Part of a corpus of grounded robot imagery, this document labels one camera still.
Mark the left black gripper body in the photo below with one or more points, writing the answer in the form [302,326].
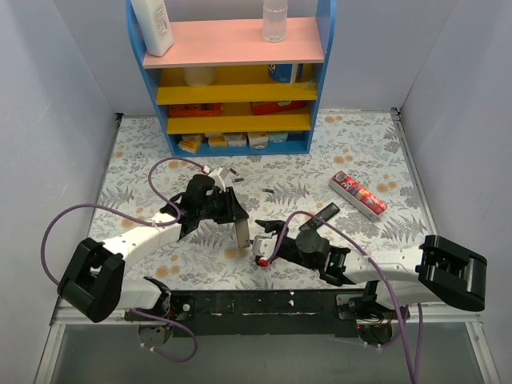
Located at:
[233,206]

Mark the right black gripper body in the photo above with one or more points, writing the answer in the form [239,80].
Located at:
[281,238]

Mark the white air conditioner remote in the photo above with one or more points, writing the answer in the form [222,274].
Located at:
[242,233]

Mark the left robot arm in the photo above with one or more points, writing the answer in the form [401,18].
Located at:
[95,282]

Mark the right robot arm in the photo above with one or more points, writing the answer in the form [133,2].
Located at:
[438,270]

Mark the black TV remote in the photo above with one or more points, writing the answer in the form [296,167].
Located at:
[326,214]

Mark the yellow white small box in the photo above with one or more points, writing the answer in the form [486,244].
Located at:
[217,142]

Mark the yellow red small box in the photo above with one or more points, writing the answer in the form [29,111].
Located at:
[191,143]

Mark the white orange small carton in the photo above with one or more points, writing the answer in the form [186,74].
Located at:
[258,140]

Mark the teal white small box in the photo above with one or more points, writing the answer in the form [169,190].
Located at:
[277,136]

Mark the orange box left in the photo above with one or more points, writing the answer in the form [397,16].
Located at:
[193,110]

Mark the floral patterned table mat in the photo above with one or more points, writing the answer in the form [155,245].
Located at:
[365,146]

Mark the red toothpaste box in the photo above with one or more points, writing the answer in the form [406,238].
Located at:
[358,196]

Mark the red orange box right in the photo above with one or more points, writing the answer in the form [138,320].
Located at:
[265,108]

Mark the blue wooden shelf unit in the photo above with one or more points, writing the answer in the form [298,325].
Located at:
[240,54]

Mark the white cylindrical container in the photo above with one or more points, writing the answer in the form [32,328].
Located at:
[199,76]

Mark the blue white round container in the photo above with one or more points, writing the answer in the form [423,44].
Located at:
[285,73]

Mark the clear plastic water bottle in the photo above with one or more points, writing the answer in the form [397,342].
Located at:
[274,19]

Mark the white plastic bottle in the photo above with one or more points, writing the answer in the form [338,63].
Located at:
[154,23]

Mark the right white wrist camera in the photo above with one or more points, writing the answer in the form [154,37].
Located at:
[264,249]

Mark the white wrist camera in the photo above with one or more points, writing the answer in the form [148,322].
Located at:
[264,249]
[222,176]

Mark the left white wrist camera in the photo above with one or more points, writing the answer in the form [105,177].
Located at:
[222,176]

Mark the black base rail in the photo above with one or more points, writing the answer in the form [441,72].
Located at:
[274,312]

